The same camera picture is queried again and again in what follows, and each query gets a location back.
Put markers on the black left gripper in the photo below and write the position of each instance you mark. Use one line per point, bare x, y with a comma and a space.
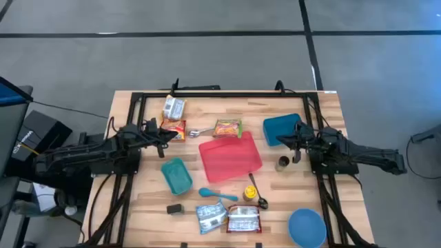
151, 136

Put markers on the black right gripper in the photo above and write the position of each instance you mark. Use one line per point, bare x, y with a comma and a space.
306, 139

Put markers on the red beef ramen packet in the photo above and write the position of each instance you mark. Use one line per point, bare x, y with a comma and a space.
174, 124

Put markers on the dark cylindrical cup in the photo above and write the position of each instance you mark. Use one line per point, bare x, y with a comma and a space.
282, 163

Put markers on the silver metal spoon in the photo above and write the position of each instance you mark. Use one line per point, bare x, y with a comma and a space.
193, 133

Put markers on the yellow ramen packet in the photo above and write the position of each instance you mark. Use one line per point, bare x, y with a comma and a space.
174, 108

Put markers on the green-edged ramen packet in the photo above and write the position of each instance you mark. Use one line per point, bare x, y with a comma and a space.
227, 128

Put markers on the yellow-lidded jar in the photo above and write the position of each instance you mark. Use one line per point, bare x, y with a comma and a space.
250, 192

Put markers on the small black box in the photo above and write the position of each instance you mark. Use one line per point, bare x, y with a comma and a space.
175, 208

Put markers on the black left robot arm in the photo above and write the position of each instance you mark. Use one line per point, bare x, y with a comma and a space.
86, 155

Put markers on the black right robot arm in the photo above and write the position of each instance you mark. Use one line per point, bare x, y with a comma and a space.
365, 155

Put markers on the blue rectangular container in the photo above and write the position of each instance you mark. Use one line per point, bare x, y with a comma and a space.
279, 129

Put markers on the teal rectangular container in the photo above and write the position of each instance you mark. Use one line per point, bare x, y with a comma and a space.
176, 176

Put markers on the red plastic tray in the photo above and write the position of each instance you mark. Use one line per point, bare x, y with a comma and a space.
230, 158

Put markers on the dark metal spoon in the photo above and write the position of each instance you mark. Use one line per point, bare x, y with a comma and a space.
263, 204

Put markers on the blue plastic spoon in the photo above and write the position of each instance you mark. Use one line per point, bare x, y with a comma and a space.
205, 192

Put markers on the blue round bowl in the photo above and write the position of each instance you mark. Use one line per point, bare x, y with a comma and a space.
306, 229

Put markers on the red white ramen packet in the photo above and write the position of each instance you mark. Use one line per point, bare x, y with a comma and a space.
244, 220

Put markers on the blue white ramen packet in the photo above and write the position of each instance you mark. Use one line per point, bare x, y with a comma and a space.
211, 217

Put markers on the white round cap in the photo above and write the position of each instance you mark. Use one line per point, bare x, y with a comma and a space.
70, 210

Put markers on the black printed box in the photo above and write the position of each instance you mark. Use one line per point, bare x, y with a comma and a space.
41, 131

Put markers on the grey stand foot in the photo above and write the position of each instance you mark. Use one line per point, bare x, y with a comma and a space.
427, 134

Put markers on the white paper sheet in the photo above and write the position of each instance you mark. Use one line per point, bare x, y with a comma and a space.
44, 198

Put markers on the computer monitor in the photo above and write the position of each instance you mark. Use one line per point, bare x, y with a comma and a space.
10, 131

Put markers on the black frame bracket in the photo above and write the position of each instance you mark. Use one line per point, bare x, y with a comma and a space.
175, 87
280, 87

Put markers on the black metal rig frame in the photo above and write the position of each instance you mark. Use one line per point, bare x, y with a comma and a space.
224, 94

